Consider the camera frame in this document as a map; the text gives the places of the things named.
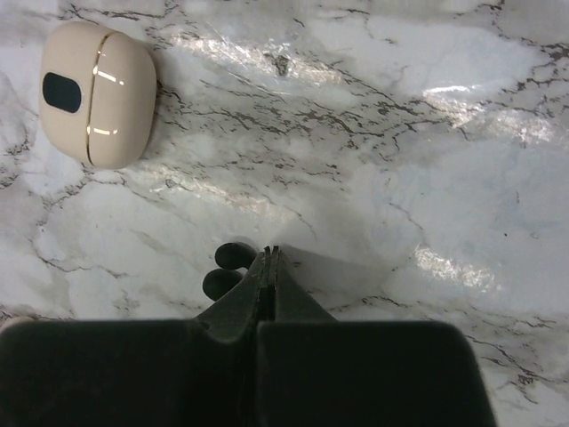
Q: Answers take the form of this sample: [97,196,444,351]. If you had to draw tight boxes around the beige earbud charging case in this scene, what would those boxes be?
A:
[39,21,157,170]

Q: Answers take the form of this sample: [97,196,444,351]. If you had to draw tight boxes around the black clip earbud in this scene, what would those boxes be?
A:
[202,242,257,302]

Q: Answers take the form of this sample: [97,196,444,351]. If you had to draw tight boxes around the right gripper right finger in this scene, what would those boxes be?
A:
[257,248,496,426]

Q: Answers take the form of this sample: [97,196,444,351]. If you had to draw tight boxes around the white earbud right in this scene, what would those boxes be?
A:
[0,316,33,333]

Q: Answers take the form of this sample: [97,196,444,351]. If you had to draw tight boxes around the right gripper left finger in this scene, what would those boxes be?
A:
[1,250,269,426]

